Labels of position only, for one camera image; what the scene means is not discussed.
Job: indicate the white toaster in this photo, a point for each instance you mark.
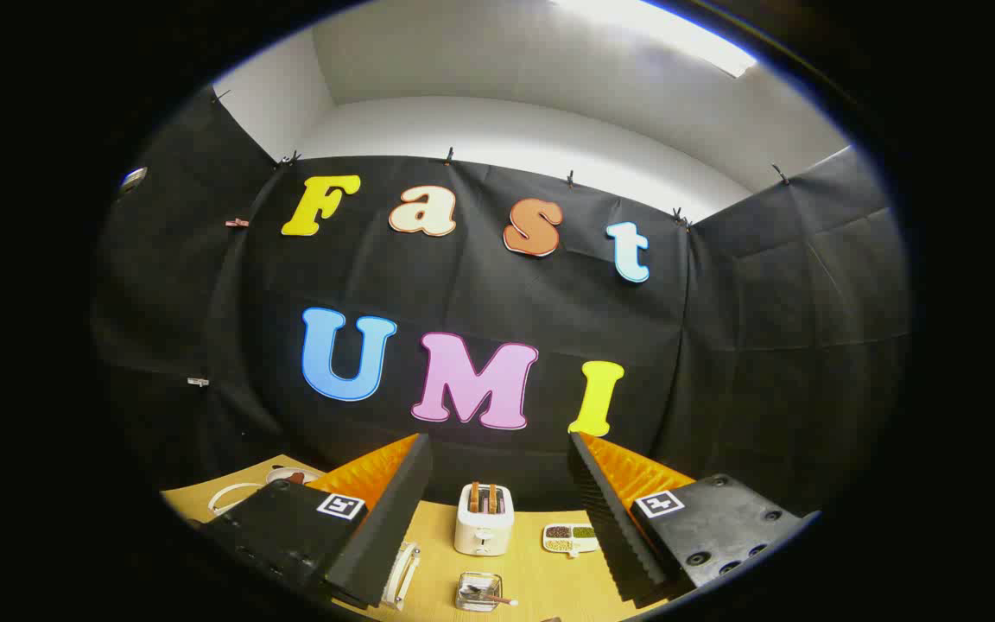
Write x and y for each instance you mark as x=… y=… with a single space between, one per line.
x=483 y=529

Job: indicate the white divided dish of beans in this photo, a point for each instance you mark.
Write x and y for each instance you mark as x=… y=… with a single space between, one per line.
x=570 y=537

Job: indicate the toasted bread slice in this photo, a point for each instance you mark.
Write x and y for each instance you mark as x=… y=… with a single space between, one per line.
x=492 y=498
x=473 y=498

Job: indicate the small plate with sausages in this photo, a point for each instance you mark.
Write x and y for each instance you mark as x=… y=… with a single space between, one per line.
x=277 y=474

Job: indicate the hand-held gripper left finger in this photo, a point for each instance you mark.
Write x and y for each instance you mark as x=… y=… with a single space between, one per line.
x=381 y=536

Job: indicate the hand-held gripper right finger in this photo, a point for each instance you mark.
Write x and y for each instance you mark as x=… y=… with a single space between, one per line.
x=610 y=536

